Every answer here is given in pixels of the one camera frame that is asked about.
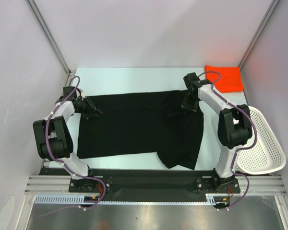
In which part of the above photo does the left aluminium corner post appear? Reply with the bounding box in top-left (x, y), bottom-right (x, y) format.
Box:
top-left (25, 0), bottom-right (71, 75)

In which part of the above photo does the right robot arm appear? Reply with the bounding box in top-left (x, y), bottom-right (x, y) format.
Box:
top-left (181, 72), bottom-right (253, 192)

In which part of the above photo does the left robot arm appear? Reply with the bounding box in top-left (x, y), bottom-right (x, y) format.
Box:
top-left (33, 86), bottom-right (103, 192)

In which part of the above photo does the aluminium corner post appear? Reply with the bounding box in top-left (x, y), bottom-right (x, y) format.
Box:
top-left (25, 0), bottom-right (71, 75)
top-left (239, 0), bottom-right (282, 70)

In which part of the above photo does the right aluminium corner post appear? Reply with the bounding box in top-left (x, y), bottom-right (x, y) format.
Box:
top-left (239, 0), bottom-right (282, 70)

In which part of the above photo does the black t-shirt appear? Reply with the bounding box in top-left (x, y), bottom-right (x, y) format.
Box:
top-left (77, 91), bottom-right (204, 170)

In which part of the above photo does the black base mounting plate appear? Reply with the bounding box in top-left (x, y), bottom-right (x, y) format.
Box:
top-left (37, 168), bottom-right (240, 203)

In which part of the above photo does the white perforated plastic basket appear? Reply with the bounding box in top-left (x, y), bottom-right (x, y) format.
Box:
top-left (235, 106), bottom-right (286, 175)

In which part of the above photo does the white slotted cable duct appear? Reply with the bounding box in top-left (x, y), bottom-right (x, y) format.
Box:
top-left (35, 194), bottom-right (229, 206)

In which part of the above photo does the aluminium frame rail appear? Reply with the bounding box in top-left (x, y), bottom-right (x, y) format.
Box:
top-left (25, 175), bottom-right (287, 196)

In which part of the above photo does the folded orange t-shirt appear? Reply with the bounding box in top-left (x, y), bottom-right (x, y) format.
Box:
top-left (205, 65), bottom-right (243, 93)

